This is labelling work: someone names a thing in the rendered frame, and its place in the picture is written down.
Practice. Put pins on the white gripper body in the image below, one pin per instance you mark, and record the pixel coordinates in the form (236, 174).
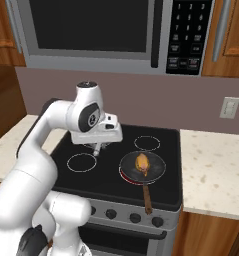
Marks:
(97, 136)

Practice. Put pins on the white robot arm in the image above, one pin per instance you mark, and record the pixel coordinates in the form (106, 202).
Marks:
(31, 186)

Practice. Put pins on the golden brown chicken piece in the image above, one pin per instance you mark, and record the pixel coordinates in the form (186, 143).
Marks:
(142, 162)

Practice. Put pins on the black hob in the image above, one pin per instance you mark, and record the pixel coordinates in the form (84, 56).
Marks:
(107, 180)

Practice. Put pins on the black oven knob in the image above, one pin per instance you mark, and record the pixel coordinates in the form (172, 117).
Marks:
(111, 213)
(157, 221)
(93, 210)
(135, 218)

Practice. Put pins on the silver microwave oven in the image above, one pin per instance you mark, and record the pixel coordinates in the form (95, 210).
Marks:
(91, 63)

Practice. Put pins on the silver oven front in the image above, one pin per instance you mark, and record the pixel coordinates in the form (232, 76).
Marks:
(124, 245)

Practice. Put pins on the wooden base cupboard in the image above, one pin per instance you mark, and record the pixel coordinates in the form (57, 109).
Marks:
(207, 236)

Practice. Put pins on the white wall switch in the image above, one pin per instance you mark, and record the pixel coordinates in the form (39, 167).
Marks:
(229, 107)

